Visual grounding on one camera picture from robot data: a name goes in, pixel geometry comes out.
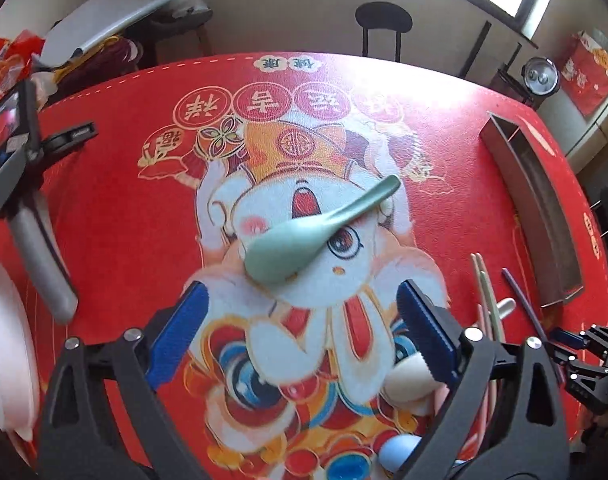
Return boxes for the green spoon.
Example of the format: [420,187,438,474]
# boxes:
[244,175,402,285]

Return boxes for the stainless steel utensil tray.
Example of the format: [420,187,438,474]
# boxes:
[479,111,585,308]

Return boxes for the dark red cloth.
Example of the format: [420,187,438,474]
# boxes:
[58,35,152,93]

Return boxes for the green chopstick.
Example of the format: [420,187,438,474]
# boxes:
[476,253,505,343]

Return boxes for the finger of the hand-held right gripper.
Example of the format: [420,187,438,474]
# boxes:
[564,357,608,413]
[550,326,597,361]

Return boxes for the grey curved board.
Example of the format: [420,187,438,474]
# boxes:
[34,0,199,68]

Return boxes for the red printed table mat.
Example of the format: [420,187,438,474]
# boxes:
[0,52,608,480]

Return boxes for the smartphone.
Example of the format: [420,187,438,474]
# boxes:
[0,91,29,161]

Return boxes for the blue spoon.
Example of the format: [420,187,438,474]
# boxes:
[379,434,470,476]

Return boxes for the white cabinet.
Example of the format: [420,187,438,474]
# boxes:
[564,80,608,171]

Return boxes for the silver pressure cooker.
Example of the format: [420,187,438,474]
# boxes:
[521,56,557,96]

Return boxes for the purple chopstick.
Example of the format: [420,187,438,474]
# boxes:
[501,267,552,343]

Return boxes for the red snack bag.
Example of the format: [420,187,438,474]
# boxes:
[0,30,49,93]

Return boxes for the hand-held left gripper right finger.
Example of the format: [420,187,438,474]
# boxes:
[396,280,570,480]

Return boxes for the pink spoon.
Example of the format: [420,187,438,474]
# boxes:
[430,304,490,418]

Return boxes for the black metal rack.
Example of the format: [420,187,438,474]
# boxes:
[459,20,540,106]

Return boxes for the black round stool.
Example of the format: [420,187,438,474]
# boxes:
[355,1,413,63]

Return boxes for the cream spoon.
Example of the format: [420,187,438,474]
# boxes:
[384,297,517,406]

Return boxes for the pale pink chopstick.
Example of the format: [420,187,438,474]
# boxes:
[470,253,496,441]

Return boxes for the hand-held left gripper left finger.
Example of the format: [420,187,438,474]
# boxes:
[38,280,215,480]

